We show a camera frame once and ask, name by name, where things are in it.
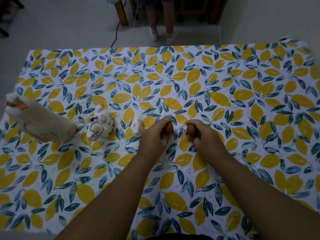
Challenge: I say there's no person's left hand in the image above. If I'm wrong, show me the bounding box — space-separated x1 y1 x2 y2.
138 118 174 161

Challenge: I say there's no person's right hand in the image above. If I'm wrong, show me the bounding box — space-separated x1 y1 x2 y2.
185 119 227 161

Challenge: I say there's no person's right forearm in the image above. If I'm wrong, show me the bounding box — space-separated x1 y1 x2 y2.
204 153 320 240

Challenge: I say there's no person's left forearm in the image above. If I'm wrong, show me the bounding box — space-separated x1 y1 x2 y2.
54 152 162 240

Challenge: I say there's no small white ceramic figurine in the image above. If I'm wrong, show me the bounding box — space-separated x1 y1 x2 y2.
131 117 144 137

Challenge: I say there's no lemon print tablecloth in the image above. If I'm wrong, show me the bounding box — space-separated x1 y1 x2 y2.
0 37 320 240

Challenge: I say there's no white ceramic animal figurine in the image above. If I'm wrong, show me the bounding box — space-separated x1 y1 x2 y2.
86 104 115 142

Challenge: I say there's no white striped sock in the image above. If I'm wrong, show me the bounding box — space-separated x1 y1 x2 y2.
149 28 160 43
165 32 178 45

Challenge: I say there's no white goose plush toy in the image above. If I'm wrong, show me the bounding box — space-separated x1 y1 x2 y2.
4 93 78 143

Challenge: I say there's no dark wooden furniture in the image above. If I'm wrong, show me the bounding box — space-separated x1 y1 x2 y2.
179 0 228 25

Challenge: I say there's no wooden table leg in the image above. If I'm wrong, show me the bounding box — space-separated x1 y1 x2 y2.
114 0 129 27

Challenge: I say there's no dark chair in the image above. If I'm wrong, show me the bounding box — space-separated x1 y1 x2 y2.
0 0 25 38

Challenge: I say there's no black cable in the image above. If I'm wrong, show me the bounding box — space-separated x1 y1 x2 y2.
110 19 121 48

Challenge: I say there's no white cable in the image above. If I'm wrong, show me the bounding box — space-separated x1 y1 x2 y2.
132 0 139 35

